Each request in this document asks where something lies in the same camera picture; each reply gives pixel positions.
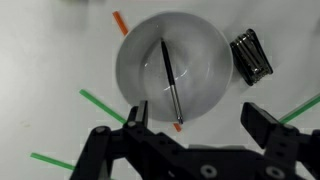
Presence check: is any white bowl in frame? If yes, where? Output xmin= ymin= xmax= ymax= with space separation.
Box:
xmin=115 ymin=11 xmax=234 ymax=123

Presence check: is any black folding multitool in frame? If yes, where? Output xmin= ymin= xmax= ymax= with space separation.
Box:
xmin=229 ymin=28 xmax=274 ymax=87

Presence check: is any orange straw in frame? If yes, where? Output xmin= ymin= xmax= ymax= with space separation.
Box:
xmin=111 ymin=10 xmax=183 ymax=133

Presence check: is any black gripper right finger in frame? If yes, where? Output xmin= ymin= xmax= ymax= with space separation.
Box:
xmin=241 ymin=102 xmax=320 ymax=180

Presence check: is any black and silver pen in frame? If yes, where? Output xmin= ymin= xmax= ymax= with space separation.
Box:
xmin=160 ymin=38 xmax=184 ymax=125

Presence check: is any green straw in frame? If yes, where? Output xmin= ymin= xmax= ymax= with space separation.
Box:
xmin=30 ymin=152 xmax=76 ymax=172
xmin=78 ymin=88 xmax=128 ymax=125
xmin=278 ymin=93 xmax=320 ymax=125

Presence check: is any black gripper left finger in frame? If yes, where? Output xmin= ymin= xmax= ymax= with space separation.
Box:
xmin=70 ymin=100 xmax=188 ymax=180

